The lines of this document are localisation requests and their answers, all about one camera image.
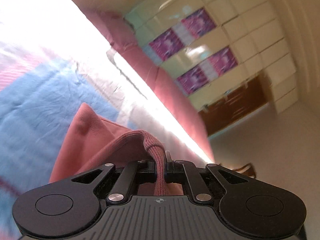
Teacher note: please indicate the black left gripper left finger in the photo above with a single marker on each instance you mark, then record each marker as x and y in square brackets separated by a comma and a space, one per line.
[130, 178]

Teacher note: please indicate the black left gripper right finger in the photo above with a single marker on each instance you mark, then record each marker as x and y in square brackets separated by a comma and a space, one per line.
[187, 174]

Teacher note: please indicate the pink knit sweater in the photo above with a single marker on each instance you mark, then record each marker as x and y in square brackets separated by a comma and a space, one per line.
[92, 141]

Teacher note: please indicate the brown wooden chair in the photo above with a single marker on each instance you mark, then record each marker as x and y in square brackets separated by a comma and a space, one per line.
[247, 170]

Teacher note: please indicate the brown wooden door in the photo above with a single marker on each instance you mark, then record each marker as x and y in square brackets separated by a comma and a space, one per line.
[234, 106]

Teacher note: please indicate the lower left purple poster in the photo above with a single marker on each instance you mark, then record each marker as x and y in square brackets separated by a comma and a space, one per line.
[192, 80]

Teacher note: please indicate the purple poster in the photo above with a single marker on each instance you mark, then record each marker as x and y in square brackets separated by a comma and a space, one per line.
[199, 23]
[192, 80]
[166, 44]
[223, 61]

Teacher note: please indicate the lower right purple poster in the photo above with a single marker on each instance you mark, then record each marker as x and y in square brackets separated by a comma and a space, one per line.
[223, 61]

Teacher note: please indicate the blue white patterned bedsheet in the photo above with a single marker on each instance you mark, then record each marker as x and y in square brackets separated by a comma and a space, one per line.
[53, 59]

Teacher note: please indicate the upper left purple poster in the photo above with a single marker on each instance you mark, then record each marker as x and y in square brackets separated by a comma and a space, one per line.
[166, 44]

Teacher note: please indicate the cream glossy wardrobe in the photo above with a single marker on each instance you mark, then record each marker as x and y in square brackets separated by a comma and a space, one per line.
[250, 28]

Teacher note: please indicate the pink quilted blanket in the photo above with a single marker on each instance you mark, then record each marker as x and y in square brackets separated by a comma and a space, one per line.
[174, 110]

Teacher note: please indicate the upper right purple poster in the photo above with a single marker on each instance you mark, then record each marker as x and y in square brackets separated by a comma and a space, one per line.
[199, 23]

